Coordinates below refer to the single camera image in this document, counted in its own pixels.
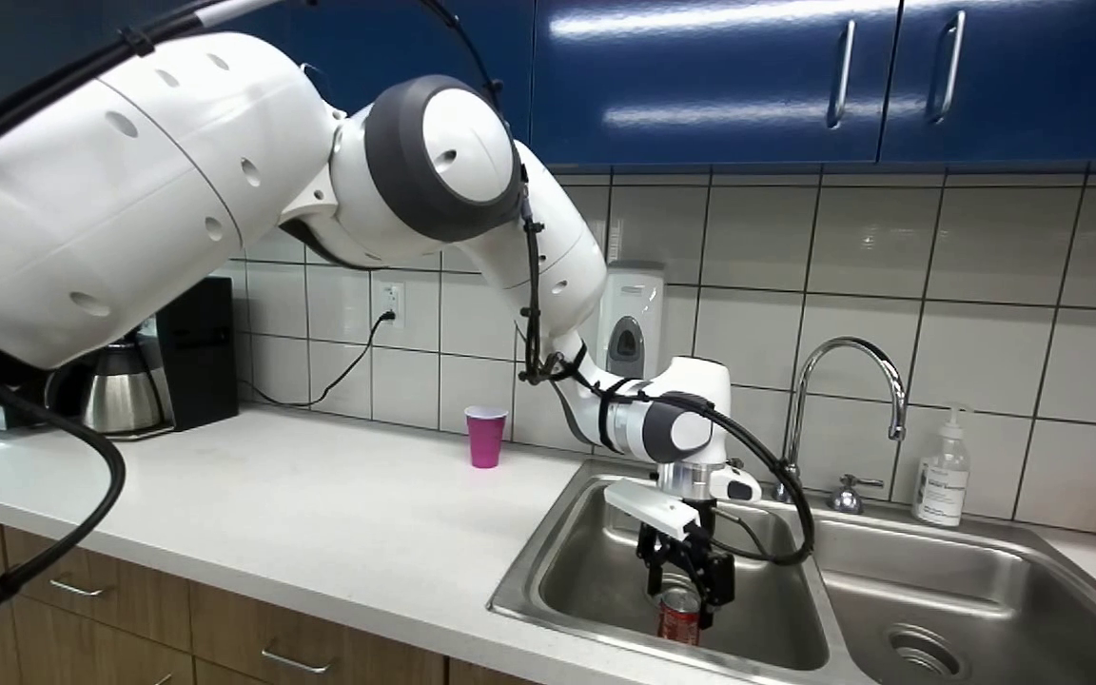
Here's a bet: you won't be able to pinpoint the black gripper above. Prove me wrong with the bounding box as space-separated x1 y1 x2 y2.
634 502 733 626

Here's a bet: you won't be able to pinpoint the red soda can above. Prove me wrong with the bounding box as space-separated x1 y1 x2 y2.
658 592 700 648

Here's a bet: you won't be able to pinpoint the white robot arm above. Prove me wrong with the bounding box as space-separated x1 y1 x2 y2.
0 0 762 607

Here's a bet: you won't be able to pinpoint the stainless steel double sink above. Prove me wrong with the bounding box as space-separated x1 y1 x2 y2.
492 468 1096 685

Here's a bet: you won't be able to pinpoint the chrome curved faucet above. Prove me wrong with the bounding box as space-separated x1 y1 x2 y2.
779 335 910 515

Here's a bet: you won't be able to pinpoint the pink plastic cup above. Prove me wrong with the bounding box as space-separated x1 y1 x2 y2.
463 408 506 468

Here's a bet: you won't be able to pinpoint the clear pump soap bottle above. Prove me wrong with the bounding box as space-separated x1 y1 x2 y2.
913 408 970 527

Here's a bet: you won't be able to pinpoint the blue upper cabinets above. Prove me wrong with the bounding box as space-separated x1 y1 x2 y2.
242 0 1096 172

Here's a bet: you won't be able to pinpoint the black coffee maker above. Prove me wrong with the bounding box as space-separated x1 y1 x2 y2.
156 279 238 430

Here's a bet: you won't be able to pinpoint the wooden lower drawers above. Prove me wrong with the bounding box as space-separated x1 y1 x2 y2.
0 550 529 685

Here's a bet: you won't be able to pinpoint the steel coffee carafe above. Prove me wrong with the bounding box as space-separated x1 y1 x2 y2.
47 335 165 432

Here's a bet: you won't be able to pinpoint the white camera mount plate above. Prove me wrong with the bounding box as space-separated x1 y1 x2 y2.
604 483 700 540

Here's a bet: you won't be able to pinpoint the white wall soap dispenser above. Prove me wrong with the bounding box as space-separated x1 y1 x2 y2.
599 265 665 380

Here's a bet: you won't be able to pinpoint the black power cord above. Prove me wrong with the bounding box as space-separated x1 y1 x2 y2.
238 309 401 416

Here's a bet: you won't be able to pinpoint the white wall outlet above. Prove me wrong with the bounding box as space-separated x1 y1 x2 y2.
377 281 402 322

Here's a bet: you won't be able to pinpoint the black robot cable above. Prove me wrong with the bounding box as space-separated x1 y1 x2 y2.
0 317 128 685

